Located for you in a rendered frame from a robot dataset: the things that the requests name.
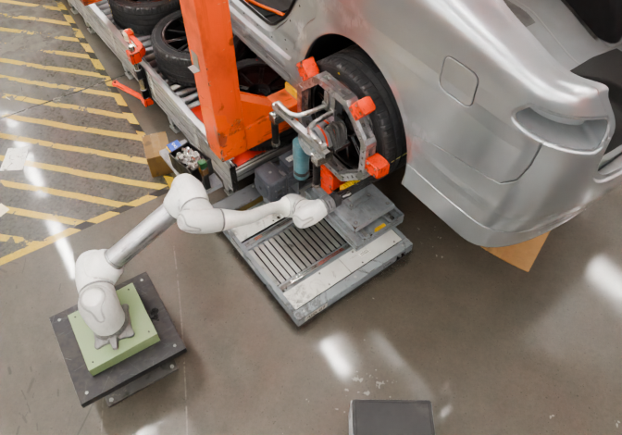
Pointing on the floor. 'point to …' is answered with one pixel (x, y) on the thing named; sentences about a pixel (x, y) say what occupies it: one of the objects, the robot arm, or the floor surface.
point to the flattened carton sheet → (517, 253)
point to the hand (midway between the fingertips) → (363, 182)
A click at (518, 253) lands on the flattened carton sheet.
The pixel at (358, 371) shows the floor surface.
